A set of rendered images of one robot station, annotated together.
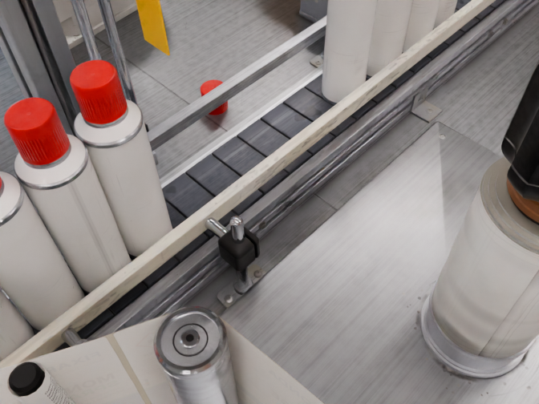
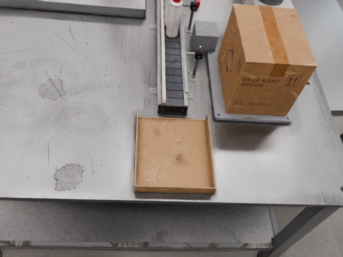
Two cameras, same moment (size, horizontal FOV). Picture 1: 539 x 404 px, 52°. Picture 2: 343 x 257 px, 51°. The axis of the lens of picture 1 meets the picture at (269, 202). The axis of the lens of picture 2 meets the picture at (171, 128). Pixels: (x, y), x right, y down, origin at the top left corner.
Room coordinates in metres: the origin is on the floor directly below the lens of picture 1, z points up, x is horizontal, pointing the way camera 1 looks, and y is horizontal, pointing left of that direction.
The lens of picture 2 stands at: (1.40, -1.20, 1.88)
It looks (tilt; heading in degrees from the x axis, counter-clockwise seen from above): 54 degrees down; 124
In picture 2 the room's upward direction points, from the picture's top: 12 degrees clockwise
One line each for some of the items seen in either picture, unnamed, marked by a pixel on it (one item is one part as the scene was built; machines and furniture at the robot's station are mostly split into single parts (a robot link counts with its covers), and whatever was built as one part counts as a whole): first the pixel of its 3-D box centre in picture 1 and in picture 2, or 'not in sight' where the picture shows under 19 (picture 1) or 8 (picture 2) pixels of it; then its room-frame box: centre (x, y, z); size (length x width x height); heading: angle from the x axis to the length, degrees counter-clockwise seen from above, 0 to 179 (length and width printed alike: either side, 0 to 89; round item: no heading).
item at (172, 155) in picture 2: not in sight; (173, 150); (1.05, -0.63, 0.85); 0.30 x 0.26 x 0.04; 134
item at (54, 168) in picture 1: (74, 207); not in sight; (0.27, 0.16, 0.98); 0.05 x 0.05 x 0.20
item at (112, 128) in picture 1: (124, 170); not in sight; (0.31, 0.12, 0.98); 0.05 x 0.05 x 0.20
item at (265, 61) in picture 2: not in sight; (260, 61); (1.06, -0.18, 0.99); 0.30 x 0.24 x 0.27; 135
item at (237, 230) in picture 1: (241, 255); not in sight; (0.28, 0.03, 0.89); 0.03 x 0.03 x 0.12; 44
